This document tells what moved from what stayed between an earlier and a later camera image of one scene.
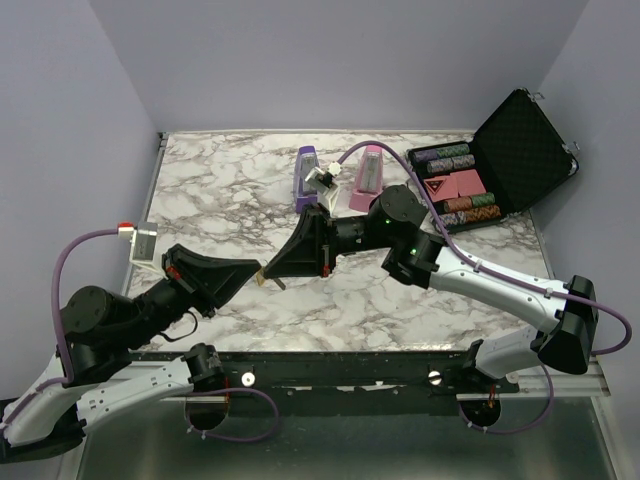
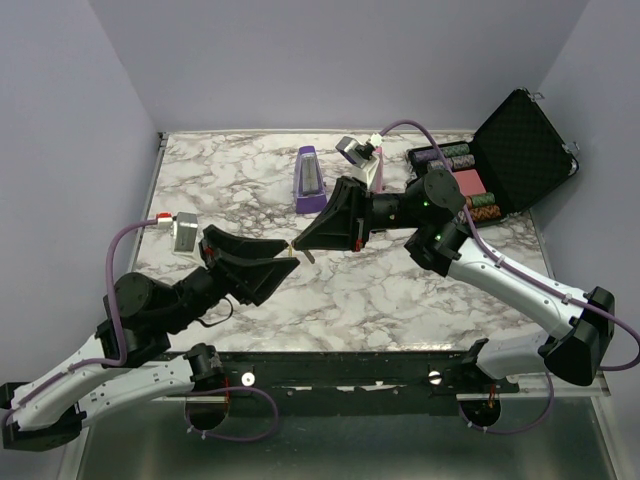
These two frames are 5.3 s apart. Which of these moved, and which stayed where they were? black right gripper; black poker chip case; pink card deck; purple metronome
Moved: black right gripper
Stayed: pink card deck; purple metronome; black poker chip case
